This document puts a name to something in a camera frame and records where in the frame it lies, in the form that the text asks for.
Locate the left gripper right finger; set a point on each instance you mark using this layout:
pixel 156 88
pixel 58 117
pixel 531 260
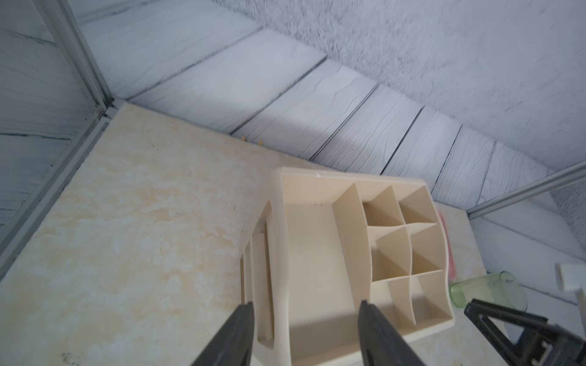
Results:
pixel 380 342

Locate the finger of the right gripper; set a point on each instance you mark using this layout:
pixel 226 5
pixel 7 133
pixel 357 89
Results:
pixel 525 339

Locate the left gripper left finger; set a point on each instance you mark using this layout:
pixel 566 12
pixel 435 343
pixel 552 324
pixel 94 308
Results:
pixel 233 343

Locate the beige drawer organizer cabinet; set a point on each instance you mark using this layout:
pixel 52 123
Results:
pixel 327 241

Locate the green translucent cup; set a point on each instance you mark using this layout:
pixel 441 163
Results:
pixel 501 288

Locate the pink plastic tray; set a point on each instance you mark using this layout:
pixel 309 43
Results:
pixel 452 265

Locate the right aluminium frame post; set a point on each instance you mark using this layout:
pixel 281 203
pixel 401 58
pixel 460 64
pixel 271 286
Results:
pixel 557 180

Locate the aluminium frame post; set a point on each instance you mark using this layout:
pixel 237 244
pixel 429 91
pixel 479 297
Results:
pixel 557 180
pixel 52 95

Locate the left aluminium frame post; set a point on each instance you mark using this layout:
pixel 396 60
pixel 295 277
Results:
pixel 52 95

